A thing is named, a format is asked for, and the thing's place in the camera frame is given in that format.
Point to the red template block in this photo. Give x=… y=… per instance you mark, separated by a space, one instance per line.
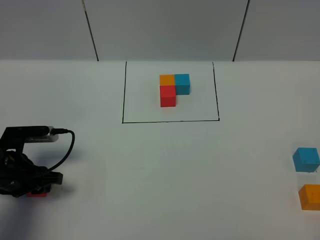
x=168 y=96

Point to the orange template block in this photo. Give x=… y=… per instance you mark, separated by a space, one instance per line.
x=167 y=80

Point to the blue template block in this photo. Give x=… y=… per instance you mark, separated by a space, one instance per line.
x=182 y=84

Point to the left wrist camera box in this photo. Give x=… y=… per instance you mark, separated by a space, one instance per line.
x=16 y=136

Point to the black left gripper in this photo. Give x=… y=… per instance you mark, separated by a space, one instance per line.
x=16 y=171

